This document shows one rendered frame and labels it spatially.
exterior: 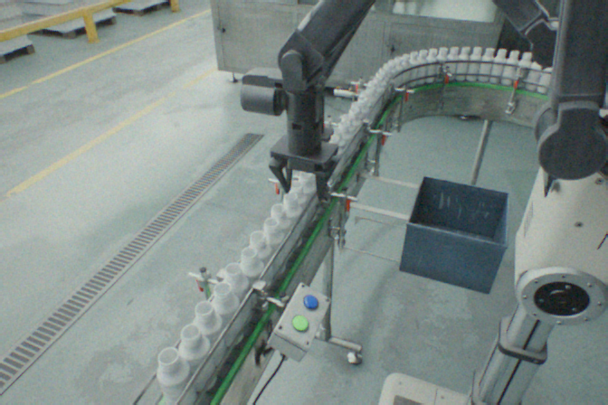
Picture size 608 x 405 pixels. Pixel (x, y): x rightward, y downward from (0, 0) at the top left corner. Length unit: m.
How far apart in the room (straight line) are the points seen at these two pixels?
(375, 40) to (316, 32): 3.75
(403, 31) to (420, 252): 3.02
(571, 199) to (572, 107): 0.29
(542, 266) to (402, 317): 1.53
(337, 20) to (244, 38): 4.28
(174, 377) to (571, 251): 0.75
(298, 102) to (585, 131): 0.38
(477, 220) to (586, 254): 0.90
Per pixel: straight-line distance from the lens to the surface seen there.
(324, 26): 0.63
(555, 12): 6.15
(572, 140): 0.62
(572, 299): 1.01
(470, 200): 1.75
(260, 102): 0.70
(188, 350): 0.90
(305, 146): 0.71
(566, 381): 2.48
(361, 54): 4.44
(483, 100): 2.57
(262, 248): 1.06
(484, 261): 1.52
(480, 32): 4.23
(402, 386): 1.89
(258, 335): 1.08
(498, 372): 1.30
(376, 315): 2.42
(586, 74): 0.62
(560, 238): 0.90
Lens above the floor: 1.85
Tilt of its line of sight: 36 degrees down
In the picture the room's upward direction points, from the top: straight up
